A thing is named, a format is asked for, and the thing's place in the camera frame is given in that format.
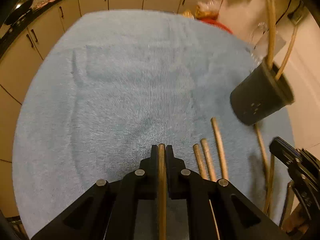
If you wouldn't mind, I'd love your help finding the wooden chopstick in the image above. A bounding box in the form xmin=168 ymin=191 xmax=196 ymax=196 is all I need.
xmin=263 ymin=155 xmax=275 ymax=216
xmin=210 ymin=117 xmax=229 ymax=180
xmin=193 ymin=144 xmax=208 ymax=179
xmin=266 ymin=0 xmax=276 ymax=70
xmin=200 ymin=138 xmax=216 ymax=181
xmin=253 ymin=123 xmax=270 ymax=183
xmin=158 ymin=144 xmax=167 ymax=240
xmin=274 ymin=25 xmax=298 ymax=81

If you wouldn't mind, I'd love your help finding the black utensil holder cup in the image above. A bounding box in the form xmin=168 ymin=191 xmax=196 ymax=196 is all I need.
xmin=230 ymin=60 xmax=294 ymax=126

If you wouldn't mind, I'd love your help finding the clear glass pitcher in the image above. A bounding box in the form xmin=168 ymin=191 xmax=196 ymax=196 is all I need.
xmin=249 ymin=22 xmax=286 ymax=66

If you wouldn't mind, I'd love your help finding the blue towel table cloth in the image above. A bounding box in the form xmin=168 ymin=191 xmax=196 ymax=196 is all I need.
xmin=11 ymin=9 xmax=296 ymax=239

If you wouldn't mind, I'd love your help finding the red plastic basin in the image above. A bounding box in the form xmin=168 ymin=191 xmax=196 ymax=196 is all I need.
xmin=200 ymin=18 xmax=233 ymax=34

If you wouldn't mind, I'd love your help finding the black wok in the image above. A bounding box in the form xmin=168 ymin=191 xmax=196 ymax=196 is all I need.
xmin=4 ymin=0 xmax=34 ymax=25

